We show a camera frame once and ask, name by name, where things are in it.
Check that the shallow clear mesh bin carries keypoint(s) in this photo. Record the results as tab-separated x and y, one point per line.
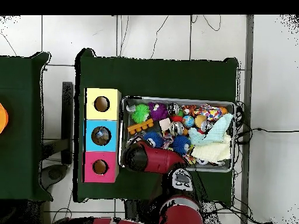
186	100

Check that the orange plastic toy brick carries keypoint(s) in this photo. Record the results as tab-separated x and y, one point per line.
140	126

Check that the green spiky rubber ball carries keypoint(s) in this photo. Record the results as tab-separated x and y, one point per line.
140	113

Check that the crumpled polka dot cloth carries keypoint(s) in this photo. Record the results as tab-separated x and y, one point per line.
210	112

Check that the blue globe ball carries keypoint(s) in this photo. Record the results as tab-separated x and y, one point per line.
188	121

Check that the dark green tablecloth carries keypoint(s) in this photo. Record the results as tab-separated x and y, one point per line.
163	77

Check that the purple monster toy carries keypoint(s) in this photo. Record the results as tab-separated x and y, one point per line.
158	112

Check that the wooden box with three holes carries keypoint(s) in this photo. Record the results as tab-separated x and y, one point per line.
112	144

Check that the orange round object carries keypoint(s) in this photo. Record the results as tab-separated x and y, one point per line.
2	119

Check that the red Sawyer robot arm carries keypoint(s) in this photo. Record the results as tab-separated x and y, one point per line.
158	158

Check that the blue fuzzy toy with eyes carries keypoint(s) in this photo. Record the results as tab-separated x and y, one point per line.
153	138

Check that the blue fuzzy ball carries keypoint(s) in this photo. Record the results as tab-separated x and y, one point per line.
181	144

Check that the cream waffle cloth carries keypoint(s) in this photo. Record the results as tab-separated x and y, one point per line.
212	151

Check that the neighbouring green covered table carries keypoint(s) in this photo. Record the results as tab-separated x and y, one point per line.
18	140

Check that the mint green waffle cloth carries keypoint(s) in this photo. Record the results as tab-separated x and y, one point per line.
217	129

